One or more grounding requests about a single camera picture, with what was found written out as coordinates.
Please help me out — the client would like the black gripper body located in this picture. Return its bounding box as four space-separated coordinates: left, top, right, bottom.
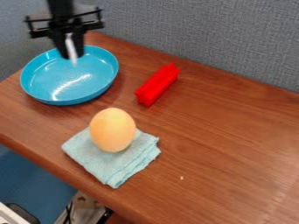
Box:
24 7 104 39

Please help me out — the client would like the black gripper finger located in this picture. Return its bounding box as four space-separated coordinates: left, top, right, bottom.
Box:
72 30 84 58
51 32 69 59

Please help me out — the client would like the white toothpaste tube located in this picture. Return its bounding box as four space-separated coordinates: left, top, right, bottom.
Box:
65 33 77 66

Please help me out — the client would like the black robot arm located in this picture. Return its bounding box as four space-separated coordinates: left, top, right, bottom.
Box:
24 0 104 60

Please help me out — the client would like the blue plastic plate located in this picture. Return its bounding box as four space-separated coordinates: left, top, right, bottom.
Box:
20 45 119 106

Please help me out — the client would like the red plastic block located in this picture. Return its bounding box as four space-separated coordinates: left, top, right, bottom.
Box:
135 63 180 107

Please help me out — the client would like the orange egg-shaped ball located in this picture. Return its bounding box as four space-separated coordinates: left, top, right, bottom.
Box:
88 108 136 152

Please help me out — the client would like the light blue folded cloth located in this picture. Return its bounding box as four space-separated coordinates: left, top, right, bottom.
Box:
61 129 162 189

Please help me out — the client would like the white object at corner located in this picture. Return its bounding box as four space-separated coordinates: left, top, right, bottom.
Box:
0 202 29 224

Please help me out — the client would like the black cable under table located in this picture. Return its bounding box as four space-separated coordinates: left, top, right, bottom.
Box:
63 200 76 224

